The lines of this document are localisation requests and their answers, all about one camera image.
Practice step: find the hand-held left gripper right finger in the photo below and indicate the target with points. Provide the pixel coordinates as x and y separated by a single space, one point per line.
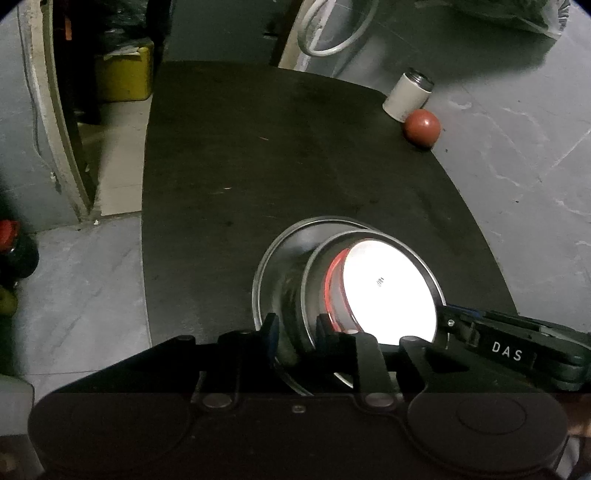
324 334

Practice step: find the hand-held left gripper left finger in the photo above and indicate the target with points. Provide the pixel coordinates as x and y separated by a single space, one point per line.
271 332

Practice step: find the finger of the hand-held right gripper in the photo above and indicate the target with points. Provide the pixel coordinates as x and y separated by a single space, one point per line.
455 330

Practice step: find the steel bowl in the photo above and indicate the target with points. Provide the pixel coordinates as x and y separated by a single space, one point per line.
314 277

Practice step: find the white ceramic bowl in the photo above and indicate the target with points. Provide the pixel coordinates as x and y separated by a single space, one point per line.
388 286

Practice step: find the red ball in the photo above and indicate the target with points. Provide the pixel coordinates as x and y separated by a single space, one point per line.
421 128

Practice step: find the white insulated cup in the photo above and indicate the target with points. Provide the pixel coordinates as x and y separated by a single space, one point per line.
404 97

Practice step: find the yellow green round item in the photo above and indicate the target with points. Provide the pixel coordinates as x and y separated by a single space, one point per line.
7 302

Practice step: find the red capped dark bottle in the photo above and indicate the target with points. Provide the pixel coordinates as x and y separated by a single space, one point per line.
11 240

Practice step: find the yellow green box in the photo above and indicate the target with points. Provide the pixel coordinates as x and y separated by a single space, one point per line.
124 74

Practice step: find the black bag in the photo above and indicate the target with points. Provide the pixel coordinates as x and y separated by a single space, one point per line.
129 23

